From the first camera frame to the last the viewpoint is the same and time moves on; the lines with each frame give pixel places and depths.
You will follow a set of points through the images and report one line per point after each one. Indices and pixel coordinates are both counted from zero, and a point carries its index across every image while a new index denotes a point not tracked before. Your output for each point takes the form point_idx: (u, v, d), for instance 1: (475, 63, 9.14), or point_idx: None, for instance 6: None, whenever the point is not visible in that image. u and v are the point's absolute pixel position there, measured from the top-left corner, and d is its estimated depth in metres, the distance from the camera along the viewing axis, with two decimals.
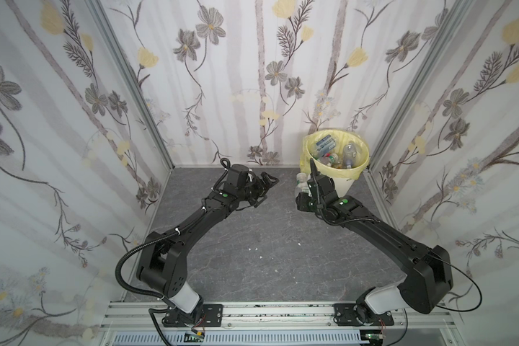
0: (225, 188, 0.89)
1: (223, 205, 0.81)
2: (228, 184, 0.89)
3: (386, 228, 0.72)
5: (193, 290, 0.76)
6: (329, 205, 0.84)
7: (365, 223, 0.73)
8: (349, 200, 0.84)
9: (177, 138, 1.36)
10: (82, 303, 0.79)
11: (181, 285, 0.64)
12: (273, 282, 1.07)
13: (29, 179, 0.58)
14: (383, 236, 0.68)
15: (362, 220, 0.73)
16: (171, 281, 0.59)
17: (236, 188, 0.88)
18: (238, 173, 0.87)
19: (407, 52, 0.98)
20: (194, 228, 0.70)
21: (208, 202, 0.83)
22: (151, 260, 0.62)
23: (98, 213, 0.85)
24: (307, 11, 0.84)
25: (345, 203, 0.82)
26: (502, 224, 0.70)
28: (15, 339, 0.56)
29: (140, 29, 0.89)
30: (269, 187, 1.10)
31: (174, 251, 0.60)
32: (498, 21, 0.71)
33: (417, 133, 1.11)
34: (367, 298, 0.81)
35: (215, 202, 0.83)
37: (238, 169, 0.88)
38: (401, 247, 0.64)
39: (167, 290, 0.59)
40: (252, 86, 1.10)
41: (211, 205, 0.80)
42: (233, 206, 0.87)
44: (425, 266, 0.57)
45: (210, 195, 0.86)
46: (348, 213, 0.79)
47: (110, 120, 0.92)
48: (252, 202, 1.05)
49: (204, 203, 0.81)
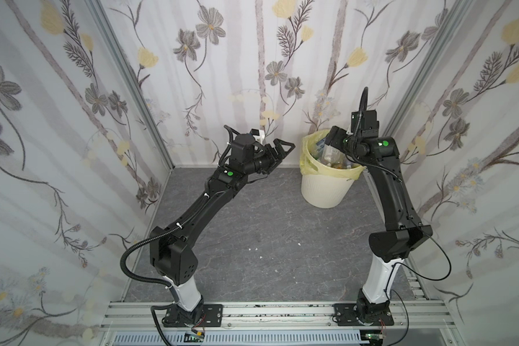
0: (232, 164, 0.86)
1: (229, 187, 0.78)
2: (233, 160, 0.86)
3: (401, 188, 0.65)
5: (196, 288, 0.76)
6: (365, 141, 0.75)
7: (386, 176, 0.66)
8: (388, 143, 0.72)
9: (177, 138, 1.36)
10: (82, 303, 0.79)
11: (194, 267, 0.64)
12: (273, 282, 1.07)
13: (29, 179, 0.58)
14: (391, 192, 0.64)
15: (387, 171, 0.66)
16: (182, 271, 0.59)
17: (241, 163, 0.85)
18: (241, 148, 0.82)
19: (407, 52, 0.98)
20: (197, 219, 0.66)
21: (213, 185, 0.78)
22: (159, 252, 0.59)
23: (98, 213, 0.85)
24: (307, 11, 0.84)
25: (383, 146, 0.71)
26: (502, 224, 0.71)
28: (15, 339, 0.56)
29: (140, 30, 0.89)
30: (281, 159, 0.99)
31: (178, 249, 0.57)
32: (498, 21, 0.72)
33: (417, 133, 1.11)
34: (366, 287, 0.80)
35: (220, 184, 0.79)
37: (242, 143, 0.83)
38: (399, 210, 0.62)
39: (179, 279, 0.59)
40: (252, 86, 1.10)
41: (215, 190, 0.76)
42: (240, 184, 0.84)
44: (404, 234, 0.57)
45: (213, 177, 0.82)
46: (378, 159, 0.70)
47: (110, 120, 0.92)
48: (263, 172, 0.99)
49: (207, 188, 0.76)
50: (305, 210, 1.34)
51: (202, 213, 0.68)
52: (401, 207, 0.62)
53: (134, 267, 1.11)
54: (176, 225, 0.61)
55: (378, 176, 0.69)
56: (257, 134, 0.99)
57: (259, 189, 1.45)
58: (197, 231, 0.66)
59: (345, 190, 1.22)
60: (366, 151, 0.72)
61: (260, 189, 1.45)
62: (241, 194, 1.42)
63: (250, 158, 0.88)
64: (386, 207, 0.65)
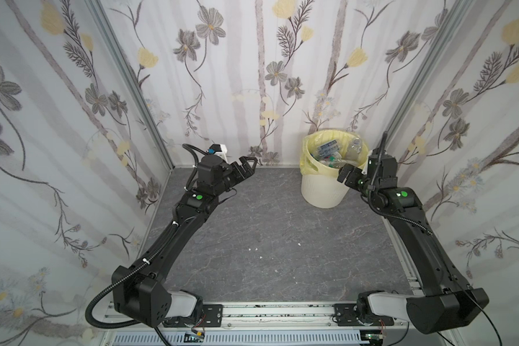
0: (200, 187, 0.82)
1: (199, 212, 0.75)
2: (201, 183, 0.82)
3: (433, 242, 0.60)
5: (184, 297, 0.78)
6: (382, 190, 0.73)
7: (413, 228, 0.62)
8: (408, 194, 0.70)
9: (177, 138, 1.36)
10: (82, 303, 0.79)
11: (169, 303, 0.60)
12: (273, 282, 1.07)
13: (29, 179, 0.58)
14: (424, 248, 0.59)
15: (413, 223, 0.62)
16: (155, 311, 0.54)
17: (210, 184, 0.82)
18: (208, 169, 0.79)
19: (407, 52, 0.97)
20: (166, 251, 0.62)
21: (181, 211, 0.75)
22: (126, 295, 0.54)
23: (98, 213, 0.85)
24: (307, 11, 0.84)
25: (402, 197, 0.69)
26: (502, 223, 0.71)
28: (15, 339, 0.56)
29: (140, 29, 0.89)
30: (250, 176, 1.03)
31: (146, 288, 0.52)
32: (499, 21, 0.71)
33: (417, 133, 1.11)
34: (371, 295, 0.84)
35: (189, 209, 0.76)
37: (209, 164, 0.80)
38: (439, 269, 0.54)
39: (151, 322, 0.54)
40: (252, 86, 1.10)
41: (184, 217, 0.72)
42: (211, 207, 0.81)
44: (453, 302, 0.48)
45: (181, 202, 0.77)
46: (400, 210, 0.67)
47: (110, 120, 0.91)
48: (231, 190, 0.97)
49: (176, 216, 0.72)
50: (305, 210, 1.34)
51: (171, 244, 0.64)
52: (440, 266, 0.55)
53: None
54: (144, 262, 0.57)
55: (402, 229, 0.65)
56: (219, 149, 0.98)
57: (258, 189, 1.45)
58: (167, 264, 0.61)
59: (345, 190, 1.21)
60: (385, 201, 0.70)
61: (260, 189, 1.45)
62: (241, 194, 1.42)
63: (219, 178, 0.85)
64: (423, 266, 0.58)
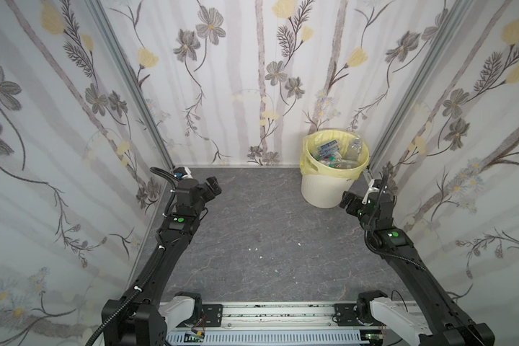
0: (180, 210, 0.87)
1: (183, 233, 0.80)
2: (181, 205, 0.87)
3: (429, 278, 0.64)
5: (183, 303, 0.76)
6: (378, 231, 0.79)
7: (408, 265, 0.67)
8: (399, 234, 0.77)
9: (177, 138, 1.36)
10: (82, 303, 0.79)
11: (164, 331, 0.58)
12: (273, 282, 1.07)
13: (29, 179, 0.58)
14: (420, 284, 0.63)
15: (407, 261, 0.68)
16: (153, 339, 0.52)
17: (190, 207, 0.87)
18: (187, 191, 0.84)
19: (407, 52, 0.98)
20: (156, 276, 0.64)
21: (164, 235, 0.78)
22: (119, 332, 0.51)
23: (98, 213, 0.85)
24: (307, 11, 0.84)
25: (394, 237, 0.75)
26: (502, 223, 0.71)
28: (15, 339, 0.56)
29: (140, 30, 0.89)
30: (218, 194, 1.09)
31: (144, 313, 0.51)
32: (498, 21, 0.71)
33: (417, 133, 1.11)
34: (375, 300, 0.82)
35: (172, 233, 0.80)
37: (187, 187, 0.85)
38: (438, 305, 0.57)
39: None
40: (252, 86, 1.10)
41: (169, 240, 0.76)
42: (193, 228, 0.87)
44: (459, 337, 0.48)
45: (163, 227, 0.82)
46: (393, 249, 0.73)
47: (110, 120, 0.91)
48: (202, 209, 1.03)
49: (161, 240, 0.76)
50: (305, 210, 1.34)
51: (158, 270, 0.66)
52: (439, 301, 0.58)
53: (134, 268, 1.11)
54: (136, 290, 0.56)
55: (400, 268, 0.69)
56: (185, 172, 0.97)
57: (258, 189, 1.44)
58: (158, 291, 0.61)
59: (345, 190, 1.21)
60: (380, 243, 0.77)
61: (260, 189, 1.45)
62: (241, 194, 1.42)
63: (195, 199, 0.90)
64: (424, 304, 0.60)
